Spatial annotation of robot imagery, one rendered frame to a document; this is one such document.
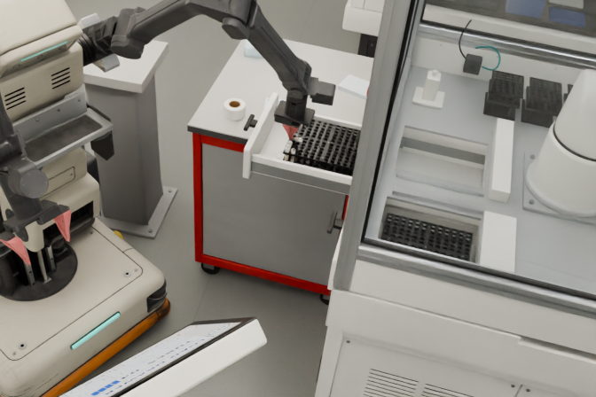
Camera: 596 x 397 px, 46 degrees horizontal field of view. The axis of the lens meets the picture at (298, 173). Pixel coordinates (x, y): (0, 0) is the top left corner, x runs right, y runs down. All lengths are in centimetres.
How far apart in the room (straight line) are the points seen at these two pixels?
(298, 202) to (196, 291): 63
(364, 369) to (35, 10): 115
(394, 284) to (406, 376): 34
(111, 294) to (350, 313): 102
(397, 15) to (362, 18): 156
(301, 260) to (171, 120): 126
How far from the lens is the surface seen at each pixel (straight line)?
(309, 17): 446
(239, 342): 120
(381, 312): 163
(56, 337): 237
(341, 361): 184
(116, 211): 301
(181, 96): 371
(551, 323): 160
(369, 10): 271
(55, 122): 186
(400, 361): 179
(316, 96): 188
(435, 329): 165
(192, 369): 118
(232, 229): 257
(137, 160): 277
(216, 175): 241
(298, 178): 198
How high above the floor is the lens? 218
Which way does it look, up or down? 42 degrees down
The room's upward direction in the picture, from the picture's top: 6 degrees clockwise
